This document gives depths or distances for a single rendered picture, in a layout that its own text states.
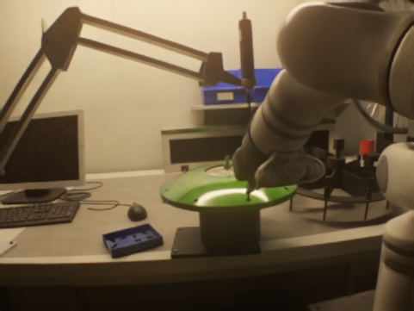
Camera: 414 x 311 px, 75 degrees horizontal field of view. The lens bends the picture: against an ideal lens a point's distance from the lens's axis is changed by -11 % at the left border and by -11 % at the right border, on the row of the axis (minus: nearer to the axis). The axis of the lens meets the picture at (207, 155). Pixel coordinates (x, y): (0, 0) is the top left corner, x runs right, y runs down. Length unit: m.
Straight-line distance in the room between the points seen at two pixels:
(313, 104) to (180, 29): 1.33
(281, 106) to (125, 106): 1.33
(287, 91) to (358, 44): 0.12
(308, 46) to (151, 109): 1.37
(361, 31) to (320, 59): 0.04
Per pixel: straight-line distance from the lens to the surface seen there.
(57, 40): 0.77
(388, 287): 0.54
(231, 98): 1.37
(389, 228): 0.52
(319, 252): 0.75
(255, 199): 0.57
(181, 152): 1.58
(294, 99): 0.31
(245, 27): 0.86
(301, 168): 0.38
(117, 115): 1.61
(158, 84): 1.57
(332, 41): 0.23
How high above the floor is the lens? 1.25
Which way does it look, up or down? 11 degrees down
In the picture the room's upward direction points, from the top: 4 degrees counter-clockwise
